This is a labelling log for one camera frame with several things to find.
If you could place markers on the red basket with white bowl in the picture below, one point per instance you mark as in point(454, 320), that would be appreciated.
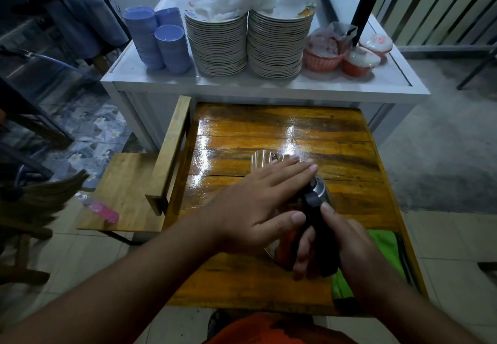
point(377, 44)
point(322, 54)
point(360, 63)

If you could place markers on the stack of white plates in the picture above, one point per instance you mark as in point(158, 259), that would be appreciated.
point(217, 46)
point(276, 44)

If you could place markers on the stack of blue cups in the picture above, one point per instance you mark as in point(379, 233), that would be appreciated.
point(174, 50)
point(169, 16)
point(143, 36)

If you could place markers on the black metal chair leg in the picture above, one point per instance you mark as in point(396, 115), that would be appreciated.
point(475, 70)

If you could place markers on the white counter cabinet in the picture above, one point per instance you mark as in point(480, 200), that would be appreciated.
point(248, 87)

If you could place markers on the person's left hand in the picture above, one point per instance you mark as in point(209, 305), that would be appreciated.
point(248, 207)

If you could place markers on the person's right thumb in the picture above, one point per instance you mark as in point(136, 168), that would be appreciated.
point(330, 217)

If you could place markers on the person's left forearm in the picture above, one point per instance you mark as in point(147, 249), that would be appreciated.
point(116, 289)

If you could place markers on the wooden chair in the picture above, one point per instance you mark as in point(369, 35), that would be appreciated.
point(128, 188)

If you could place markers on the dark wooden stool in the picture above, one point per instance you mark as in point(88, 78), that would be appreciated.
point(23, 256)

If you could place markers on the person's orange shirt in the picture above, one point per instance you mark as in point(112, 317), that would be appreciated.
point(271, 330)

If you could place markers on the black bottle with silver collar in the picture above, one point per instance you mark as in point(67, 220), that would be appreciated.
point(316, 223)

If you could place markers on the wooden table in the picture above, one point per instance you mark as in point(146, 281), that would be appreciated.
point(279, 134)

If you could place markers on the person's right forearm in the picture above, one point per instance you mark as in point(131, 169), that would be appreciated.
point(411, 316)

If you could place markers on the slatted metal fence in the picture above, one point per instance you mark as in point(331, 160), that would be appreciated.
point(438, 5)

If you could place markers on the straw broom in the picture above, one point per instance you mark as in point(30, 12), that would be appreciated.
point(39, 200)

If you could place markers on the pink liquid plastic bottle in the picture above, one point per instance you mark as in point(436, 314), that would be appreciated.
point(99, 207)

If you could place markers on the person's left middle finger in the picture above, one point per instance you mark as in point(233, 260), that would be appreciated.
point(281, 169)

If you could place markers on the orange container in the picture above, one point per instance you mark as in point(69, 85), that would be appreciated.
point(286, 248)

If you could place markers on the clear glass jar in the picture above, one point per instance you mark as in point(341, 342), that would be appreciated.
point(261, 158)

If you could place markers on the clear plastic bag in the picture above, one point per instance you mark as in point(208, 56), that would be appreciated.
point(341, 33)

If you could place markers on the person's left thumb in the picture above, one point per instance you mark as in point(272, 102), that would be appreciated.
point(281, 227)

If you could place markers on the person's right hand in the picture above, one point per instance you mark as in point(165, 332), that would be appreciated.
point(351, 250)

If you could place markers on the green cloth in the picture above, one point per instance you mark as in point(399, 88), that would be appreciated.
point(386, 244)

